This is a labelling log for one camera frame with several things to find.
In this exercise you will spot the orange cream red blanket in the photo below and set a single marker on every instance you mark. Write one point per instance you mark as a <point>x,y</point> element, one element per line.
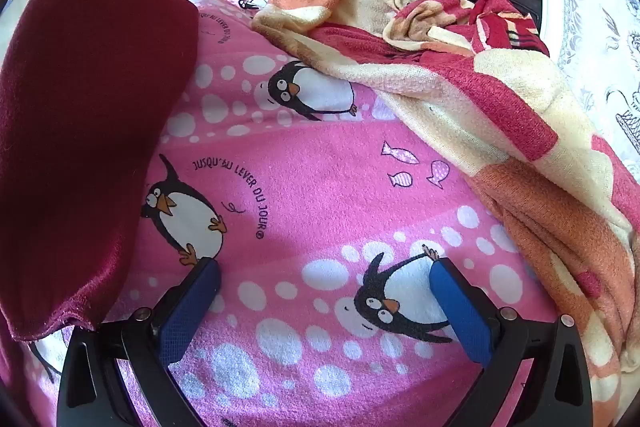
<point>525,117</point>

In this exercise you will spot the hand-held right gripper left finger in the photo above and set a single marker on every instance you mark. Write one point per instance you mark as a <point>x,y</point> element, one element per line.
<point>187,307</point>

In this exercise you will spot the white embroidered cloth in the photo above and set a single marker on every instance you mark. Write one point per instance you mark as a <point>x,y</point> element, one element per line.
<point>600,7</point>

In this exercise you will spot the pink penguin print blanket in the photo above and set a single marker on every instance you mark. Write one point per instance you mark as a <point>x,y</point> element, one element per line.
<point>325,187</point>

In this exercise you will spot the maroon knit sweater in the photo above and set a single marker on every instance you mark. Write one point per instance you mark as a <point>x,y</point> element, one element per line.
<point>90,107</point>

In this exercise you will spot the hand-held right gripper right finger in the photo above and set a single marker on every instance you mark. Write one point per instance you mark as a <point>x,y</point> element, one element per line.
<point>462,312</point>

